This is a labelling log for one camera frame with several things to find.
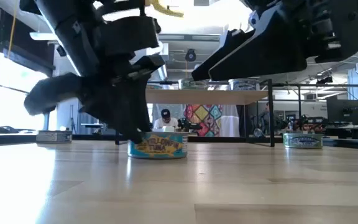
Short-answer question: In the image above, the teal yellowfin tuna can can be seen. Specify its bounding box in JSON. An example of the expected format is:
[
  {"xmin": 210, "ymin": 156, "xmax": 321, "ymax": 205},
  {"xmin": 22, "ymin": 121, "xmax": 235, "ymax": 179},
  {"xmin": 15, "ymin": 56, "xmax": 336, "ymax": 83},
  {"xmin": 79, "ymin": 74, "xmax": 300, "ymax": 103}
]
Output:
[{"xmin": 127, "ymin": 131, "xmax": 188, "ymax": 160}]

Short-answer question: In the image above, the yellow rope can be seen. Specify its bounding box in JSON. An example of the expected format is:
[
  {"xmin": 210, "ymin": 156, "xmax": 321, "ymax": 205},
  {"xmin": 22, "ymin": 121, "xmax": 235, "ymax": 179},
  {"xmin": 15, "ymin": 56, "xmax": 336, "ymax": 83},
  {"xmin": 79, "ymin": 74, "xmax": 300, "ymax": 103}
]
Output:
[{"xmin": 7, "ymin": 0, "xmax": 19, "ymax": 60}]

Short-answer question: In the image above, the black hanging round device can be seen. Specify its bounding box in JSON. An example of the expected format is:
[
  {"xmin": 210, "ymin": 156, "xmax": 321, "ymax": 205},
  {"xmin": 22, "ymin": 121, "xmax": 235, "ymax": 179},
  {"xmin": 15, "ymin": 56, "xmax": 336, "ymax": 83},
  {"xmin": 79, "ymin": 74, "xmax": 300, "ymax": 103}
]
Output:
[{"xmin": 185, "ymin": 49, "xmax": 198, "ymax": 62}]

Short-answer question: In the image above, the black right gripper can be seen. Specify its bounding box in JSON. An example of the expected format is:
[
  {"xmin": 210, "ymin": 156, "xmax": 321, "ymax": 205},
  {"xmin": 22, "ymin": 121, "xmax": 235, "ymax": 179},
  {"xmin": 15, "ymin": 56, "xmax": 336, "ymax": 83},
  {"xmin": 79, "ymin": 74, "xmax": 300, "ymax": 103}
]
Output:
[{"xmin": 208, "ymin": 0, "xmax": 358, "ymax": 82}]

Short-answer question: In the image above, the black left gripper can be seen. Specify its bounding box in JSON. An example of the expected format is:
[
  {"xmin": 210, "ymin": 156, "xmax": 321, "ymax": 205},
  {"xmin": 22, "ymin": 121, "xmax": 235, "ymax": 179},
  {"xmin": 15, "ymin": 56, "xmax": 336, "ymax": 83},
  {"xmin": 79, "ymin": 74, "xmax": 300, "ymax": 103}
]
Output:
[{"xmin": 22, "ymin": 15, "xmax": 167, "ymax": 144}]

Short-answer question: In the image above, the grey label silver can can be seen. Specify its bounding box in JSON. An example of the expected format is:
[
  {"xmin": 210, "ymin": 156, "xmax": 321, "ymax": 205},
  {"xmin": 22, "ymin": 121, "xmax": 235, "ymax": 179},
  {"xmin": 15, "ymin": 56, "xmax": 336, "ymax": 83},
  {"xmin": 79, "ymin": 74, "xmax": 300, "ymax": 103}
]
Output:
[
  {"xmin": 35, "ymin": 129, "xmax": 73, "ymax": 144},
  {"xmin": 146, "ymin": 83, "xmax": 167, "ymax": 91}
]

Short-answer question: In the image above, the wooden shelf with black legs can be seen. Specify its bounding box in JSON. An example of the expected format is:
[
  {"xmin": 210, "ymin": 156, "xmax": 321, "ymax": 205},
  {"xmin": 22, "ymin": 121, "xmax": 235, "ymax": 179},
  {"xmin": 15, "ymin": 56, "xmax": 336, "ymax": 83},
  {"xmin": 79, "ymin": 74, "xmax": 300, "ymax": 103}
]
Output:
[{"xmin": 114, "ymin": 78, "xmax": 275, "ymax": 147}]

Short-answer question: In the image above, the black computer monitor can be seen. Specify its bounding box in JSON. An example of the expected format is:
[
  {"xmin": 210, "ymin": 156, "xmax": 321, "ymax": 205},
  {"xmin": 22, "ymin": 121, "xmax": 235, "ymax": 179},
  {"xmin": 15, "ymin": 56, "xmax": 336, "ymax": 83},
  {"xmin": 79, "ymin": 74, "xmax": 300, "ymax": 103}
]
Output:
[{"xmin": 326, "ymin": 98, "xmax": 358, "ymax": 125}]

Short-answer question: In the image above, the person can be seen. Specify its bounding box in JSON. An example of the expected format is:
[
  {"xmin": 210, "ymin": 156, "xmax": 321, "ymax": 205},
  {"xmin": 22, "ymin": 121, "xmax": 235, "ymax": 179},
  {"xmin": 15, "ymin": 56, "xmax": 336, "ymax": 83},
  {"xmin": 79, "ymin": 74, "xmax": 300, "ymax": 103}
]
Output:
[{"xmin": 153, "ymin": 108, "xmax": 180, "ymax": 130}]

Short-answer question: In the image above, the blue oval label fish can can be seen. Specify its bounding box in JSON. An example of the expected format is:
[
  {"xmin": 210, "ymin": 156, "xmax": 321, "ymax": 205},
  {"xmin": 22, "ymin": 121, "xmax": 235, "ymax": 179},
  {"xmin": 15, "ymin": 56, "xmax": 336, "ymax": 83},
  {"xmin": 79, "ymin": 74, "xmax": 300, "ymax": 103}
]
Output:
[
  {"xmin": 282, "ymin": 133, "xmax": 324, "ymax": 149},
  {"xmin": 227, "ymin": 78, "xmax": 261, "ymax": 91}
]

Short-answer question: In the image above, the green can with gold lid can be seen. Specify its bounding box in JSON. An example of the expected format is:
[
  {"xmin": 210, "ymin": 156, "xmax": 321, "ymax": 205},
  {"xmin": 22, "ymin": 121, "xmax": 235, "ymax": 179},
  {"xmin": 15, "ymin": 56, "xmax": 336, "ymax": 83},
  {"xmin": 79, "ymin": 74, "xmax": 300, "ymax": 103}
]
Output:
[{"xmin": 178, "ymin": 78, "xmax": 211, "ymax": 91}]

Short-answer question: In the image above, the white cloth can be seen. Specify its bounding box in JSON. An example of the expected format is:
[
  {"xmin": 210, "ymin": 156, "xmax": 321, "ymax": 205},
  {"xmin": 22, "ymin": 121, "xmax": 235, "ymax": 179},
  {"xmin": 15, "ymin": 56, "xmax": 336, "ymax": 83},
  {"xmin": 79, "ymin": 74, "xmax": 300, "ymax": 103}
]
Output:
[{"xmin": 222, "ymin": 105, "xmax": 241, "ymax": 138}]

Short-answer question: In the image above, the ceiling light bar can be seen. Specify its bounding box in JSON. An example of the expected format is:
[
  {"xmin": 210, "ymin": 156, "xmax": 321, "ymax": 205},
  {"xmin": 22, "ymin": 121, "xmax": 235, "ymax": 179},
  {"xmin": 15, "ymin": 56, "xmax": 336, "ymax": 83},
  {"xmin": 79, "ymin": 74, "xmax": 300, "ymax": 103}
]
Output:
[{"xmin": 29, "ymin": 30, "xmax": 60, "ymax": 42}]

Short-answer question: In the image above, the colourful patchwork cloth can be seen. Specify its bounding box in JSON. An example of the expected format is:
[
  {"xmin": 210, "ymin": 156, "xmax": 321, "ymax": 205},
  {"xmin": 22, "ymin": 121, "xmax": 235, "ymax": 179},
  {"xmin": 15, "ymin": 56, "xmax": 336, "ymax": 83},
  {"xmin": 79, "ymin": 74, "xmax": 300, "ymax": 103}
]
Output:
[{"xmin": 183, "ymin": 104, "xmax": 224, "ymax": 138}]

